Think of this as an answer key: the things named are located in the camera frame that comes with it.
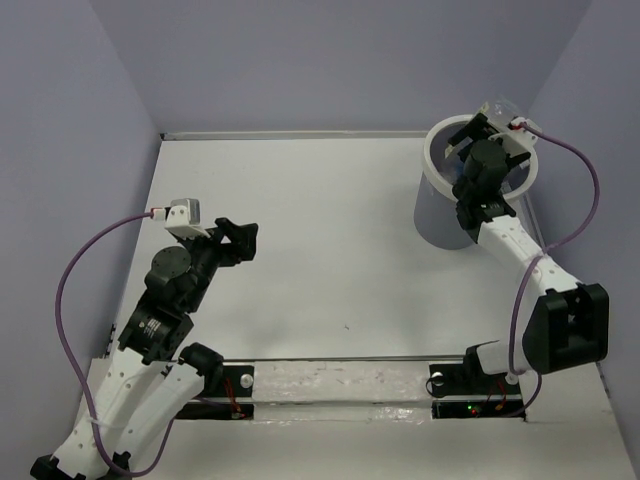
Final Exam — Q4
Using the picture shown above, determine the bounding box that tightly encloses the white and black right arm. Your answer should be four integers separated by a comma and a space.
447, 112, 610, 392

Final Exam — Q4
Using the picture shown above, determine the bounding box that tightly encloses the grey bin white rim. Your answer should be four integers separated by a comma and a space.
414, 114, 539, 250

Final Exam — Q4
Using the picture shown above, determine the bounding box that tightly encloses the large clear yellow label bottle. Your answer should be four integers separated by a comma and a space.
478, 95, 522, 131

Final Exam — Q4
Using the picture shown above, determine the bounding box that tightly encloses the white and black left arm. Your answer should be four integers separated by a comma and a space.
30, 218, 259, 479

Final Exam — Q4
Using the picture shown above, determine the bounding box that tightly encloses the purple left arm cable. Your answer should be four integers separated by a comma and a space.
53, 212, 174, 475

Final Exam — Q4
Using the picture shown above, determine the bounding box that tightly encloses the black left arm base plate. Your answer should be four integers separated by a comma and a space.
176, 363, 255, 421

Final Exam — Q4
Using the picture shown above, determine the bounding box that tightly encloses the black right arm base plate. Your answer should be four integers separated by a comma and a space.
425, 363, 526, 420

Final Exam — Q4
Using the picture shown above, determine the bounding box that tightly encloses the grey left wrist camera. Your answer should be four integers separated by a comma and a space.
150, 198, 210, 239

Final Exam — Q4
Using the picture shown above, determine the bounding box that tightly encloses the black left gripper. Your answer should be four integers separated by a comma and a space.
178, 216, 260, 310

